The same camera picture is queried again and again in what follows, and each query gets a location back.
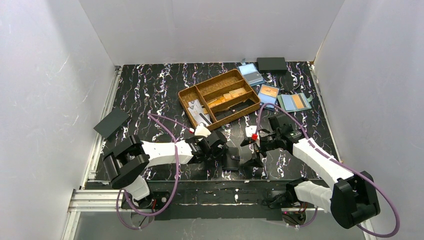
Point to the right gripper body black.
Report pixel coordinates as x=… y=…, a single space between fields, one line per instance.
x=259 y=151

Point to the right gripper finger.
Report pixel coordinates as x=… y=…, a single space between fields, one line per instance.
x=256 y=159
x=246 y=142

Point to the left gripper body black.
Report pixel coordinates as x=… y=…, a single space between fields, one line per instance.
x=224 y=152

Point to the black leather card holder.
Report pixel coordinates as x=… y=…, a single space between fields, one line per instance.
x=231 y=160

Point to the green card wallet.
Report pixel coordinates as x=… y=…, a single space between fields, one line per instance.
x=294 y=102

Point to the dark grey card case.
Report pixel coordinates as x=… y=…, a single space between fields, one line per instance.
x=112 y=123

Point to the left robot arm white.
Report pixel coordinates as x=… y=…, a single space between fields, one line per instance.
x=125 y=163

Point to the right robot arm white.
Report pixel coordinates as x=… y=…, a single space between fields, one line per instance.
x=347 y=196

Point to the black cards in tray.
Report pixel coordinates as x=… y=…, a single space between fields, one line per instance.
x=219 y=115

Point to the white cards in tray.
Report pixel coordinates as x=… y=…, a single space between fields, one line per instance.
x=199 y=113

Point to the blue card holder orange card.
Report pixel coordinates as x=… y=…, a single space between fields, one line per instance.
x=268 y=94

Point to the tan cards in tray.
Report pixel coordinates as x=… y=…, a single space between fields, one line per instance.
x=226 y=97

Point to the light blue card holder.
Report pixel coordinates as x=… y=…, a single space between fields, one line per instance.
x=250 y=73

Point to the brown woven organizer tray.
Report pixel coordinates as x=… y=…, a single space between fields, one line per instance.
x=217 y=86

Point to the black box at back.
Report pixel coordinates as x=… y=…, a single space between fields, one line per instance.
x=271 y=64

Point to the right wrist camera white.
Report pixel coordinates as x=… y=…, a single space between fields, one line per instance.
x=251 y=132

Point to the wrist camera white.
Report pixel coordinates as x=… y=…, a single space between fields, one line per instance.
x=202 y=130
x=251 y=132

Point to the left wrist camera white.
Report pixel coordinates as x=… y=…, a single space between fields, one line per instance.
x=202 y=130

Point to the aluminium frame rail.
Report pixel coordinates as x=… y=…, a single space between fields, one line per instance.
x=88 y=200

